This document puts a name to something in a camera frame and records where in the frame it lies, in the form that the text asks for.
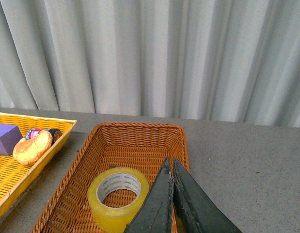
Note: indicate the toy bread roll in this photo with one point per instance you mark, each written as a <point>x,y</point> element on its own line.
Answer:
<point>28,152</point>

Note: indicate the yellow packing tape roll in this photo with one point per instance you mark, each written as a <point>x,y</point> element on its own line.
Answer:
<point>111,219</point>

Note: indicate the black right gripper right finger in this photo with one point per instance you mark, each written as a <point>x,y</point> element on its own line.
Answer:
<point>193,206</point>

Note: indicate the yellow woven basket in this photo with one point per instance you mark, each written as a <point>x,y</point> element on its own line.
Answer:
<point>16,178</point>

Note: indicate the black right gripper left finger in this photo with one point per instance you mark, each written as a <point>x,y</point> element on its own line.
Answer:
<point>155,214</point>

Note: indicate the white pleated curtain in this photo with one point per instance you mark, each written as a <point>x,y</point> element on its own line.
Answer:
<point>221,60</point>

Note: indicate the purple foam block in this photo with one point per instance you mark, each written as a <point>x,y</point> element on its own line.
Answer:
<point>10,135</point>

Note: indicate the brown wicker basket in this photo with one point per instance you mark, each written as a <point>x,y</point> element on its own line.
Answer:
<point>142,146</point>

